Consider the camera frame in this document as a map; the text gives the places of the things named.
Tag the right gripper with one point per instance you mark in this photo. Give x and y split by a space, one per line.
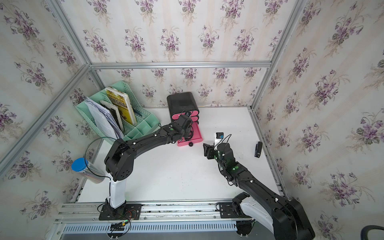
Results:
209 150

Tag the pink bottom drawer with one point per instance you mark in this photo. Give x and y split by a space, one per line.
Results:
194 139

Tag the pink drawer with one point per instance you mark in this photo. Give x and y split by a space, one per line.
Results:
189 113
194 139
195 118

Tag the pink top drawer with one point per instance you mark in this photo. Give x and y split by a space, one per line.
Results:
189 113

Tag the black pink drawer cabinet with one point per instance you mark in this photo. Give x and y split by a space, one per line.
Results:
181 102

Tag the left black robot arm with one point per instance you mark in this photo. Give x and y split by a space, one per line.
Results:
120 159

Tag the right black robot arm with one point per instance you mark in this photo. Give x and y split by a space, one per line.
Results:
286 219

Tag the black stapler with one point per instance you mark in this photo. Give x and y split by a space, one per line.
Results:
258 149

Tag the yellow book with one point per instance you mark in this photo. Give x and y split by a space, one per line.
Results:
122 101

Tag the green plastic file organizer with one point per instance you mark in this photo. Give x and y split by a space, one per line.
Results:
147 122

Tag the white paper stack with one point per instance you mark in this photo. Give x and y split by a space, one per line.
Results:
104 120

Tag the blue lid plastic jar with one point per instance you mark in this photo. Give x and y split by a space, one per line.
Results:
88 170

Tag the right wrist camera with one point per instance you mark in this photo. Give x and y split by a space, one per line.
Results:
219 136

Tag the aluminium front rail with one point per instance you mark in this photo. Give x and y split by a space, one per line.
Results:
154 212

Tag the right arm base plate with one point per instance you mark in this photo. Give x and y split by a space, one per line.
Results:
229 210

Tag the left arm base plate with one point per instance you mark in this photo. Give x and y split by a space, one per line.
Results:
124 212

